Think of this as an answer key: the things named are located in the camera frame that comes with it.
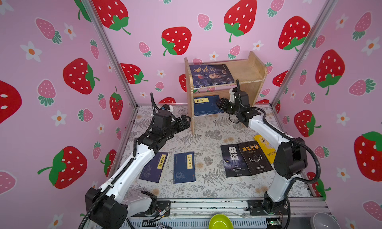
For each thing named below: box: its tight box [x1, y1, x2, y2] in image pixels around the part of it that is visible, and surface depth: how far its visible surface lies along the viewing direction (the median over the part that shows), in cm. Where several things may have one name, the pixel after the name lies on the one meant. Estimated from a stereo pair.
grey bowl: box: [310, 212, 341, 229], surface depth 69 cm
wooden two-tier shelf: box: [184, 51, 268, 136], surface depth 77 cm
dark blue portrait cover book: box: [189, 64, 236, 88], surface depth 75 cm
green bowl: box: [208, 213, 234, 229], surface depth 70 cm
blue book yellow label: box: [173, 151, 196, 184], surface depth 88 cm
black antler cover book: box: [238, 140, 274, 176], surface depth 92 cm
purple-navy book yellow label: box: [138, 151, 169, 184], surface depth 88 cm
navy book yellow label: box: [193, 95, 224, 117], surface depth 91 cm
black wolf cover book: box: [220, 143, 252, 178], surface depth 90 cm
